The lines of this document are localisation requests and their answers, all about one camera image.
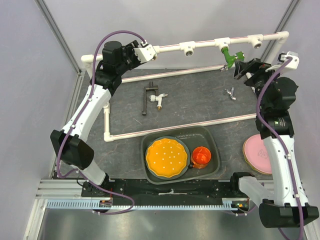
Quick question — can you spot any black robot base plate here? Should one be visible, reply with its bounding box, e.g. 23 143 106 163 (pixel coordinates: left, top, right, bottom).
81 178 248 202

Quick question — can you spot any dark bronze faucet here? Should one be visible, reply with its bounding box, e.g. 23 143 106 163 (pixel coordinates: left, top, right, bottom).
142 81 160 116

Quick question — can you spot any green plastic water faucet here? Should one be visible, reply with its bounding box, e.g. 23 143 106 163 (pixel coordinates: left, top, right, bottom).
219 47 245 72

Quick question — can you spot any white PVC pipe frame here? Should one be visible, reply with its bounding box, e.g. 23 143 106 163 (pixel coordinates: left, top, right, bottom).
81 30 290 142

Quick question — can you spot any chrome metal faucet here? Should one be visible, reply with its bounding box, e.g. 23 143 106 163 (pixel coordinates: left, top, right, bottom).
224 87 236 101

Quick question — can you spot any aluminium frame post right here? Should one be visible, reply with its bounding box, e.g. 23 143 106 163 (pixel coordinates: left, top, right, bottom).
260 0 301 64

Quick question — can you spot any light blue cable duct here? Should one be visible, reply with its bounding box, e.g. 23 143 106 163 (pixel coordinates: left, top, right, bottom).
46 199 238 211

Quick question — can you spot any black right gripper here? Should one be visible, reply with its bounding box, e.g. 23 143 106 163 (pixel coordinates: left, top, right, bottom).
234 57 289 111

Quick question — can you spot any yellow dotted plate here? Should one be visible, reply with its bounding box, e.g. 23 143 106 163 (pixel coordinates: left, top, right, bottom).
145 137 189 180

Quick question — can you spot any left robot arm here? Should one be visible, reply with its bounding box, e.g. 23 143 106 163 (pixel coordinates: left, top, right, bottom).
50 40 157 197

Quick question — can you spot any green plate under pink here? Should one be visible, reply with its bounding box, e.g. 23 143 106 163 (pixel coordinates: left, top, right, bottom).
242 148 266 175

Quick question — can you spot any aluminium frame post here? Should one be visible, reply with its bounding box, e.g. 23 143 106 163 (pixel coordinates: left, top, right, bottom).
260 0 301 64
34 0 82 75

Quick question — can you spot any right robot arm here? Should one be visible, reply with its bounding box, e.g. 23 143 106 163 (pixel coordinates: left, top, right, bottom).
229 55 320 228

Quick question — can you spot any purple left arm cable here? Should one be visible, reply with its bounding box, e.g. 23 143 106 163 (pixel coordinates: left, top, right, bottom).
54 30 147 216

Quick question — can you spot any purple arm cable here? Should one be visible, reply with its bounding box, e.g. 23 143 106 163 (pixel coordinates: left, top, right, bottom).
256 56 305 240
54 30 147 216

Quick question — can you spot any grey plate under yellow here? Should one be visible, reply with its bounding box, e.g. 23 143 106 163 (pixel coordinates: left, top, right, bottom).
144 136 193 181

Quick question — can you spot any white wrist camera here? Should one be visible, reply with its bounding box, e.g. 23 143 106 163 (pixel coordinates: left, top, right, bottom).
265 51 300 75
133 42 158 64

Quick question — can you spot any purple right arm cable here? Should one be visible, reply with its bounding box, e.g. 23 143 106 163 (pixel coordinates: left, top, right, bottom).
256 56 305 240

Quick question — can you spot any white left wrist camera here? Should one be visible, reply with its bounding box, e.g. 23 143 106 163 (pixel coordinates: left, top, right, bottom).
133 42 158 64

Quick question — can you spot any aluminium frame post left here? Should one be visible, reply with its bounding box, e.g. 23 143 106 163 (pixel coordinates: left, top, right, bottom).
34 0 82 75

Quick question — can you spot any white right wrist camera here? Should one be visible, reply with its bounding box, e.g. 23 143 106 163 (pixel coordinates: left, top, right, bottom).
265 51 300 75

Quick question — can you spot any orange mug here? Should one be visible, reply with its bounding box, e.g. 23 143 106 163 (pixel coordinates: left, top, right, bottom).
189 146 212 169

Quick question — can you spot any white plastic faucet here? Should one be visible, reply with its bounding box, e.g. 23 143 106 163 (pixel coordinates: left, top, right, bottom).
149 93 168 111

